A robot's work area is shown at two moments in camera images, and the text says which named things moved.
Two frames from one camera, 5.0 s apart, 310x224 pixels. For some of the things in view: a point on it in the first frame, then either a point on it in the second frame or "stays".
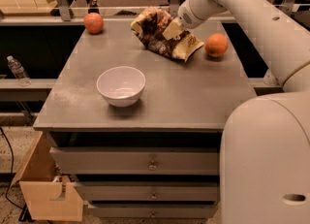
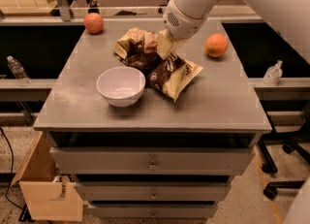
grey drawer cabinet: [139, 135] stays
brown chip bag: [149, 25] to [139, 48]
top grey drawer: [138, 160] stays
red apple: [93, 22] stays
